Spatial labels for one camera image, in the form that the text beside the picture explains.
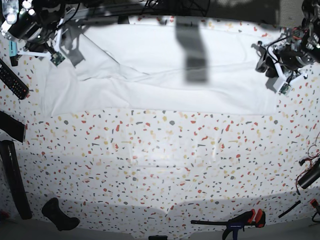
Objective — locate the black cylinder with wires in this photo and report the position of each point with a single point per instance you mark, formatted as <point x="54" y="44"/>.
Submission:
<point x="310" y="176"/>

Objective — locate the black flat box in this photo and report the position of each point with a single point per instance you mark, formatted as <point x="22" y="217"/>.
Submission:
<point x="12" y="127"/>

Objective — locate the blue highlighter marker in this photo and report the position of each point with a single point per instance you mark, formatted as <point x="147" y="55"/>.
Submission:
<point x="13" y="53"/>

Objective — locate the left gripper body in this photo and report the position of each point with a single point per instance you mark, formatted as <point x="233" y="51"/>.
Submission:
<point x="266" y="65"/>

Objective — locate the small black device bottom edge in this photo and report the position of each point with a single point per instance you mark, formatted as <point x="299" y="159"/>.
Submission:
<point x="158" y="237"/>

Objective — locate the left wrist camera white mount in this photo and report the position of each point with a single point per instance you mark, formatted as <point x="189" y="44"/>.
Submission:
<point x="285" y="72"/>

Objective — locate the short black stick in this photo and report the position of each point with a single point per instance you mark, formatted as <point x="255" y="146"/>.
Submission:
<point x="289" y="209"/>

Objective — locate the black remote control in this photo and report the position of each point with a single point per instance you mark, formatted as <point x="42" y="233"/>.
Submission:
<point x="13" y="82"/>

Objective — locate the terrazzo patterned table cloth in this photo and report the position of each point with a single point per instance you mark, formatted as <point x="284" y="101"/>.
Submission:
<point x="150" y="172"/>

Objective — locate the black orange bar clamp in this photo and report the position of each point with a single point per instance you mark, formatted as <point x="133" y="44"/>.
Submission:
<point x="248" y="218"/>

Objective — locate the small red black connector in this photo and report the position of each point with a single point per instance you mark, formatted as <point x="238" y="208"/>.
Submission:
<point x="314" y="203"/>

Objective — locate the black stand foot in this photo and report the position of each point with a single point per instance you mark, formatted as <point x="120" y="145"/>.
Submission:
<point x="123" y="19"/>

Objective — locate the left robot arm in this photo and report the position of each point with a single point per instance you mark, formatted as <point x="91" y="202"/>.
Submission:
<point x="299" y="47"/>

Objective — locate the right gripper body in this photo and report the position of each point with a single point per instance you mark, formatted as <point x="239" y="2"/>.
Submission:
<point x="42" y="46"/>

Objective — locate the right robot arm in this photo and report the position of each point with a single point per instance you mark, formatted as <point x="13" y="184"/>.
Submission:
<point x="33" y="28"/>

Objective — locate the white T-shirt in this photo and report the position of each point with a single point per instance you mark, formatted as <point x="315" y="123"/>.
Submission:
<point x="156" y="67"/>

